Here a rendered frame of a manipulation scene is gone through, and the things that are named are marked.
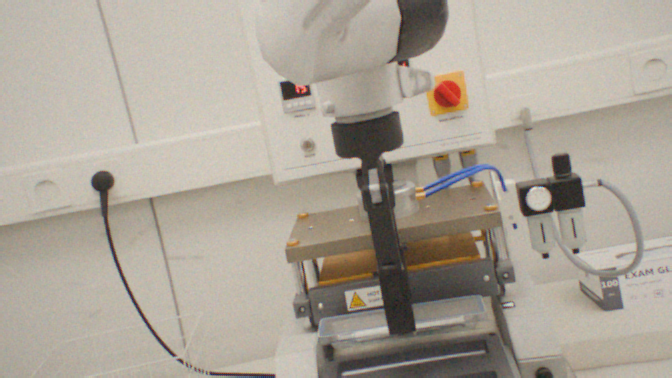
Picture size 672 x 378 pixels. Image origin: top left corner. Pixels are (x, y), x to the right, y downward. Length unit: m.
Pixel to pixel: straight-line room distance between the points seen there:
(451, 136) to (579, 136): 0.52
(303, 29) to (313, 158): 0.56
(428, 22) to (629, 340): 0.84
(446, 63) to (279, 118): 0.25
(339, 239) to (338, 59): 0.36
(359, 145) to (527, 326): 0.30
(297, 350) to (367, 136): 0.30
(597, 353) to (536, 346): 0.49
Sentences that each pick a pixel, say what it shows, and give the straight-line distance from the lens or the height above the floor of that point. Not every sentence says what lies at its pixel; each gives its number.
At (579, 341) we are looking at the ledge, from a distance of 1.56.
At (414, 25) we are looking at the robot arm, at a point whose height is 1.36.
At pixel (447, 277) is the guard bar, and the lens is 1.13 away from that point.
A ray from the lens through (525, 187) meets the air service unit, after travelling 1.34.
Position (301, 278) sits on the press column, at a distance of 1.16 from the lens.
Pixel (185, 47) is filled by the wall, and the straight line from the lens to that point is 1.76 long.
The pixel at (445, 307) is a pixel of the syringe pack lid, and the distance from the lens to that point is 1.04.
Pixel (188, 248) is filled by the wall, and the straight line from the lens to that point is 1.81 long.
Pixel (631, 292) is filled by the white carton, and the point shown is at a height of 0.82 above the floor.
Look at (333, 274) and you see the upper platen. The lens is 1.17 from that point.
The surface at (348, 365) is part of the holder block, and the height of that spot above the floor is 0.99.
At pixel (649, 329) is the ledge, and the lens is 1.59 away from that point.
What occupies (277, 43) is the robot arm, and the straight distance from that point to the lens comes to 0.82.
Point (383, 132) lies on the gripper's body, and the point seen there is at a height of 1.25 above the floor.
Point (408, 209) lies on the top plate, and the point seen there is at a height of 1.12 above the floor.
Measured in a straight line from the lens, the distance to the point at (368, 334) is 1.01.
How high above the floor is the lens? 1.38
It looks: 11 degrees down
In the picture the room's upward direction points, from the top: 11 degrees counter-clockwise
